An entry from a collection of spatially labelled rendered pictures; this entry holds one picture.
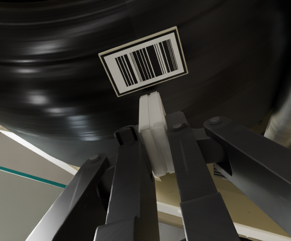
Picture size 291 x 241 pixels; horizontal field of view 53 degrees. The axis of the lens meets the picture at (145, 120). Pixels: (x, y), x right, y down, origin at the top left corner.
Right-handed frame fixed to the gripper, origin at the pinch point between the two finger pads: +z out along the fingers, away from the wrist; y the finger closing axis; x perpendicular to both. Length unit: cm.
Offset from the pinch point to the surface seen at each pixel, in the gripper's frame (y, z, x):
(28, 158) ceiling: -206, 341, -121
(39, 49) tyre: -7.5, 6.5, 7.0
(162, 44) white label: 2.0, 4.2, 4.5
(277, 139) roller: 14.7, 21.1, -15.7
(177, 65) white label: 2.7, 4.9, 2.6
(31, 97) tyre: -10.0, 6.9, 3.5
